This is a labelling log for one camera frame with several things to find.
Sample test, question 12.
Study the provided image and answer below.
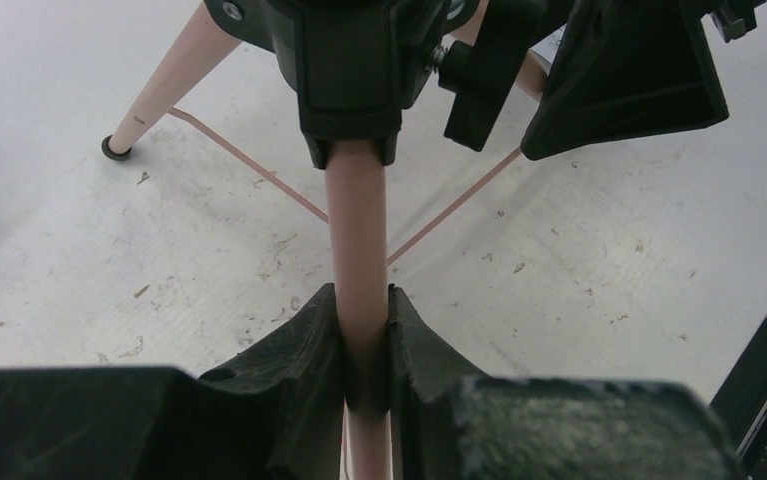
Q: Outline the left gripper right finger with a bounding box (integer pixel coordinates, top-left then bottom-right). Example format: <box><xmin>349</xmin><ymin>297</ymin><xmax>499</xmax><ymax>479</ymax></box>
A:
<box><xmin>388</xmin><ymin>286</ymin><xmax>744</xmax><ymax>479</ymax></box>

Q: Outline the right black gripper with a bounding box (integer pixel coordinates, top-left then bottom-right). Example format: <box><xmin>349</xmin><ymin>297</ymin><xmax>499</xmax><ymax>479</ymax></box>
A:
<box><xmin>521</xmin><ymin>0</ymin><xmax>766</xmax><ymax>160</ymax></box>

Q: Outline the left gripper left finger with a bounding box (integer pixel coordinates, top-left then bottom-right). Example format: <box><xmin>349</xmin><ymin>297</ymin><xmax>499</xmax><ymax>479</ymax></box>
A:
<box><xmin>0</xmin><ymin>284</ymin><xmax>343</xmax><ymax>479</ymax></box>

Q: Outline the pink folding music stand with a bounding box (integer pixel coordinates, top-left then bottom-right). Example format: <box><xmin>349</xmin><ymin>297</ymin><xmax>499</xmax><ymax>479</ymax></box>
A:
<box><xmin>102</xmin><ymin>1</ymin><xmax>572</xmax><ymax>479</ymax></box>

